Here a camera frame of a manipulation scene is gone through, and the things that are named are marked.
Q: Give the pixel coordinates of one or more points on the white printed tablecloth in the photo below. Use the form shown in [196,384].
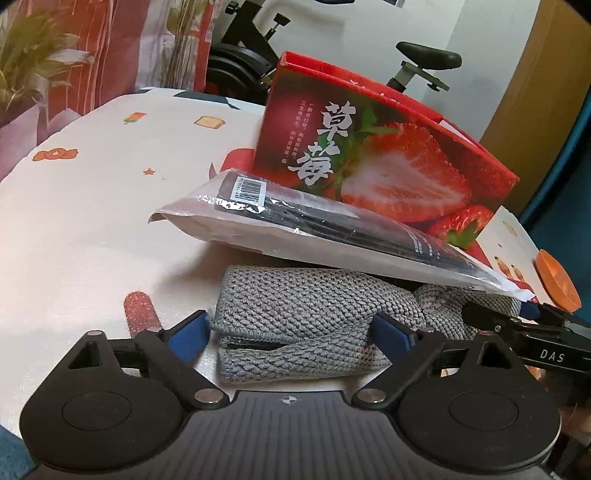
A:
[101,221]

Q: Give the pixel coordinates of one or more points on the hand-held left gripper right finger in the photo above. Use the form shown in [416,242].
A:
[390,330]

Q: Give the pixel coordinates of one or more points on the person's right hand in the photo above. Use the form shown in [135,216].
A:
[577,422]

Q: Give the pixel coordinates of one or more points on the pink plant-print curtain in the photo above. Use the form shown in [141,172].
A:
[92,55]

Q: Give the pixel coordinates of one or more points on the red strawberry-print cardboard box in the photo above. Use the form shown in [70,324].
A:
[383,166]

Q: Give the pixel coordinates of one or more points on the orange round dish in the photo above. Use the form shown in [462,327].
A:
[556,279]

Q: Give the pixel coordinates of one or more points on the teal fabric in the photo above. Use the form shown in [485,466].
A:
[572,207]

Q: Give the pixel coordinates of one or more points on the black exercise bike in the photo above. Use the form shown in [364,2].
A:
[240,50]

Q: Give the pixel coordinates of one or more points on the clear packet with black contents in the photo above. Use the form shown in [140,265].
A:
[323,235]

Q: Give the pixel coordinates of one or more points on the wooden panel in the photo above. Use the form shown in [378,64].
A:
[535,92]

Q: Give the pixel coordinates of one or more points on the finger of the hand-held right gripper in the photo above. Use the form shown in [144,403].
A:
[489,318]
[528,310]

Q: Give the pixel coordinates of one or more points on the grey knitted cloth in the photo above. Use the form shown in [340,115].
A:
[300,318]

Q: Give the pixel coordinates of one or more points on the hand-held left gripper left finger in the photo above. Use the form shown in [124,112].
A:
[189,331]

